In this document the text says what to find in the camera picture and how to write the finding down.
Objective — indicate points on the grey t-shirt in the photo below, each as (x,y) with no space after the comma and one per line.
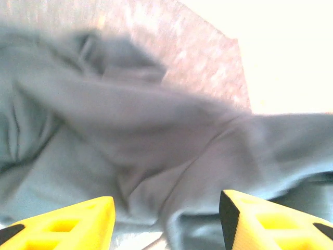
(130,125)

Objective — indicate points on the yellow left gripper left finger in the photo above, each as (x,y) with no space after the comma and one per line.
(65,229)

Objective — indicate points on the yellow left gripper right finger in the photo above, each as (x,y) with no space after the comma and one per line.
(275,226)

